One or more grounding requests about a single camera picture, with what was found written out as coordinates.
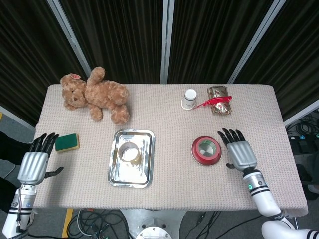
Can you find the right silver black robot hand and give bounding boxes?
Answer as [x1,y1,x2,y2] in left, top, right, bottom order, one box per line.
[217,128,258,172]

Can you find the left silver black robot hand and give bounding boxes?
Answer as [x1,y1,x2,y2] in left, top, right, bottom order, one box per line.
[17,133,64,185]

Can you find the red tape roll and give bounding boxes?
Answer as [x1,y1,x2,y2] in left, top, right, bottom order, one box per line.
[191,136,223,165]

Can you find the yellow clear tape roll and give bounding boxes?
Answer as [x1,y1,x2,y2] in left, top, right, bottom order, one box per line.
[117,141,142,168]

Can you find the silver robot base column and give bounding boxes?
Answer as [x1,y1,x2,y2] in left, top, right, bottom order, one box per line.
[119,208,187,239]

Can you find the green yellow sponge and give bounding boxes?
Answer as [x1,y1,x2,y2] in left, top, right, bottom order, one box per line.
[54,133,80,154]

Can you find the gold red wrapped packet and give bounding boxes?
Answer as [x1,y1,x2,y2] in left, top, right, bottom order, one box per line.
[206,86,233,116]

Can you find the red feather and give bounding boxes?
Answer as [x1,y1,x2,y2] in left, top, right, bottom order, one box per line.
[192,95,233,110]

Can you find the white paper cup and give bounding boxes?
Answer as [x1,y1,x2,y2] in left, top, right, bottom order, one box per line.
[180,89,197,111]

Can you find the beige waffle tablecloth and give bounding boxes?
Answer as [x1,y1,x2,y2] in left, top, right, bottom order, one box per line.
[32,83,309,217]

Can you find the rectangular steel tray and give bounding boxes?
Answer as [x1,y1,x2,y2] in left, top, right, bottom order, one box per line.
[107,128,156,189]

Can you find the brown teddy bear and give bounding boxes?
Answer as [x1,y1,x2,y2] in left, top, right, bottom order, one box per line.
[60,66,130,125]

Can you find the dark pleated curtain panel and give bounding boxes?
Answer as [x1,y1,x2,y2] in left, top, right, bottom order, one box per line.
[0,0,87,126]
[234,0,319,122]
[59,0,164,85]
[168,0,277,85]

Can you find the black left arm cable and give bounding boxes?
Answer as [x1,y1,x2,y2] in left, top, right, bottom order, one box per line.
[13,188,24,232]

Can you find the grey partition base rail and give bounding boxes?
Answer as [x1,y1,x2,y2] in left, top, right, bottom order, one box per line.
[0,106,35,131]
[283,99,319,127]

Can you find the black power strip with cables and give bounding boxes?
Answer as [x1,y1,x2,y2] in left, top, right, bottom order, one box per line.
[286,117,319,152]

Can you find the tangled black floor cables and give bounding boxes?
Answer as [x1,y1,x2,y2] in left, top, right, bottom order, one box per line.
[67,209,133,239]

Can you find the grey partition post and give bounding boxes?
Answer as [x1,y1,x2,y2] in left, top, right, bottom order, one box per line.
[227,0,287,85]
[46,0,92,78]
[160,0,175,85]

